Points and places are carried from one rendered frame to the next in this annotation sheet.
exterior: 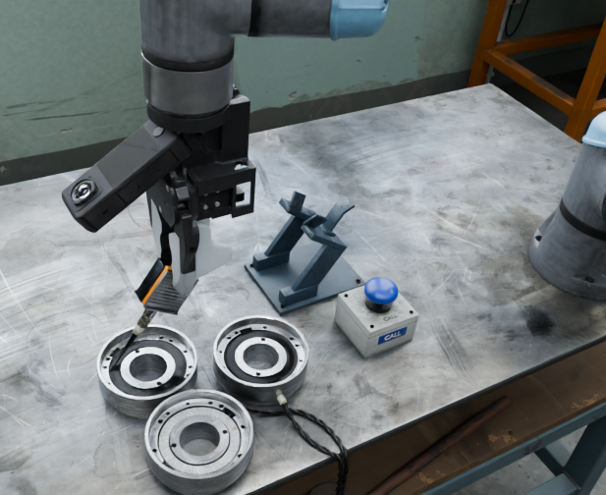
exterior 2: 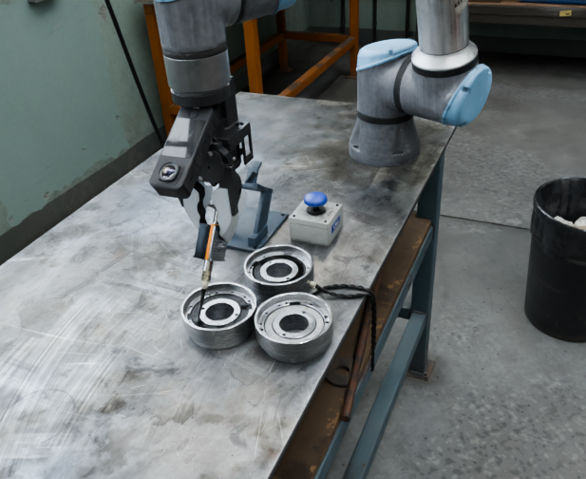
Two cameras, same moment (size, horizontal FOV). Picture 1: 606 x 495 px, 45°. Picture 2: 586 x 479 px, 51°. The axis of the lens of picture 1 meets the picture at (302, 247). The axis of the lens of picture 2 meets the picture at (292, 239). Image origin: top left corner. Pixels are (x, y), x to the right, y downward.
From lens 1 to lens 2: 0.42 m
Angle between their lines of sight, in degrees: 25
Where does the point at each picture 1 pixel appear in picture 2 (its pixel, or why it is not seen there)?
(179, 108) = (213, 85)
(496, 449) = (397, 290)
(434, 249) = (304, 182)
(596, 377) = (411, 228)
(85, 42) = not seen: outside the picture
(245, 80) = (5, 198)
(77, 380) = (173, 352)
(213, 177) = (234, 134)
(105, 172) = (175, 154)
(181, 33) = (207, 28)
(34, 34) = not seen: outside the picture
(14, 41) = not seen: outside the picture
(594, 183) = (382, 88)
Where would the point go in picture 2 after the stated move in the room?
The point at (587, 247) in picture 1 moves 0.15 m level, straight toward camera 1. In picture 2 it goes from (391, 132) to (412, 165)
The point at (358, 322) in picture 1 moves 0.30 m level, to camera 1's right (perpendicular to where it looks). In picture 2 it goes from (314, 224) to (449, 172)
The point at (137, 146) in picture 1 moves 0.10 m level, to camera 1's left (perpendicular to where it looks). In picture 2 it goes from (186, 128) to (103, 152)
